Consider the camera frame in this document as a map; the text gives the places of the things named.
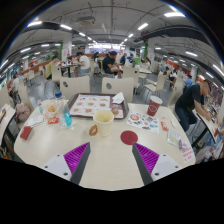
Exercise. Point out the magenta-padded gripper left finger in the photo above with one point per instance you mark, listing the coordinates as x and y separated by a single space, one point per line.
75 158

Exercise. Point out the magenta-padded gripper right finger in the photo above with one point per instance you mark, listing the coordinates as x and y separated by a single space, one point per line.
148 159

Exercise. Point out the clear water bottle blue cap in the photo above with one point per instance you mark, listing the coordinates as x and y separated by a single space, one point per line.
65 117

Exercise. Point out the flat round red coaster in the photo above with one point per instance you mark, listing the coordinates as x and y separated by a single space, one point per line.
129 137

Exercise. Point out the clear plastic packet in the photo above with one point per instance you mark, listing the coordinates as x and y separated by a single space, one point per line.
174 138

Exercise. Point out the red sauce packet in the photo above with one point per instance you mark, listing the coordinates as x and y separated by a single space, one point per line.
164 126
53 120

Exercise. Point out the colourful printed flyer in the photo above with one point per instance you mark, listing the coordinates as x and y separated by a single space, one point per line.
143 122

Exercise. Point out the white leaflet with red print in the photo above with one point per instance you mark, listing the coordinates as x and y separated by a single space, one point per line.
187 153

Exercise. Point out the red paper cup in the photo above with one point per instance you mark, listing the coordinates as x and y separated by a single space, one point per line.
154 106

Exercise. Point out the plastic bag with fried food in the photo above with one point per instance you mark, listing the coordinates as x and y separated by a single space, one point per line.
50 110

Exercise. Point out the white paper card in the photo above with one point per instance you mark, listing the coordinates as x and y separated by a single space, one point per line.
35 121

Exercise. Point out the small red box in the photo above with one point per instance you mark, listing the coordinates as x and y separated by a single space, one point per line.
26 132

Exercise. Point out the dark brown food tray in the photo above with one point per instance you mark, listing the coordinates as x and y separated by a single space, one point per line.
126 108

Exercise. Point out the small bottle with teal label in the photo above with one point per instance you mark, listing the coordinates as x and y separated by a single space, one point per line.
40 108

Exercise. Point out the crumpled white napkin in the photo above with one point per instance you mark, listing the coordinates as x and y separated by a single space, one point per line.
118 98

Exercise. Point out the pink backpack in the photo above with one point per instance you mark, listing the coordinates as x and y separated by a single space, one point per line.
22 112

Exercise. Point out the cream neighbouring table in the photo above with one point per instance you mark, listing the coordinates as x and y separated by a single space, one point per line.
208 124
7 123

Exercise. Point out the person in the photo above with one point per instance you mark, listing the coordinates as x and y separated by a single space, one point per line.
218 146
84 62
15 85
108 63
188 81
190 98
49 68

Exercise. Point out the cream chair with round hole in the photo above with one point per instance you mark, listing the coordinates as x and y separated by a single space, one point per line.
120 87
78 86

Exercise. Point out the group of cream chairs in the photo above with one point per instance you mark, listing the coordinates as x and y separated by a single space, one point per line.
160 83

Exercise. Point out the ceiling air conditioner unit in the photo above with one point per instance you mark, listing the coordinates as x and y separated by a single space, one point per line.
85 21

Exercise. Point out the group of ceiling lights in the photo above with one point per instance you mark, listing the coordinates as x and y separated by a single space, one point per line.
174 14

